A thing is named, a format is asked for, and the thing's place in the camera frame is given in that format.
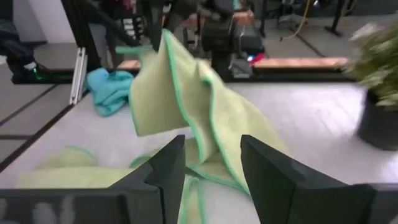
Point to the silver aluminium profile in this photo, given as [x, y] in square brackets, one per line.
[77, 77]

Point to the artificial plant in black pot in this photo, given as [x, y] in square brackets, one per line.
[377, 124]

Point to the blue microfiber towel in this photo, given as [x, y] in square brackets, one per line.
[109, 93]

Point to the black stand leg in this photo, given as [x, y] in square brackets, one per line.
[335, 18]

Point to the wooden table board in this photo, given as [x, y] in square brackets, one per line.
[298, 62]

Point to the dark blurred equipment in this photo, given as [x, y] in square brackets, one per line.
[18, 53]

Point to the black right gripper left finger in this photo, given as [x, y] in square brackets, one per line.
[155, 193]

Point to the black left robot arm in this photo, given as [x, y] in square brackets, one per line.
[217, 37]

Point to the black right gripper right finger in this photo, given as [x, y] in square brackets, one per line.
[280, 193]

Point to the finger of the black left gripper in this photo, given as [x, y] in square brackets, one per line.
[156, 31]

